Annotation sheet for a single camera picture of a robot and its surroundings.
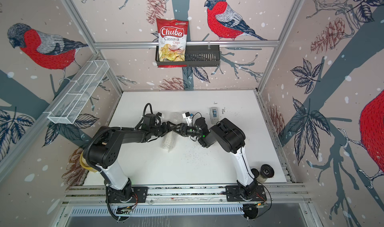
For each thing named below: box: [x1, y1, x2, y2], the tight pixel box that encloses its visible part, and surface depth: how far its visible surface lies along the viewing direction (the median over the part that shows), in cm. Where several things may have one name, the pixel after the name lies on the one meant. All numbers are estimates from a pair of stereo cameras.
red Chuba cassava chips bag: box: [156, 18, 189, 68], surface depth 86 cm
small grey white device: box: [210, 107, 219, 125], surface depth 103 cm
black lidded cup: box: [257, 164, 275, 183], surface depth 72 cm
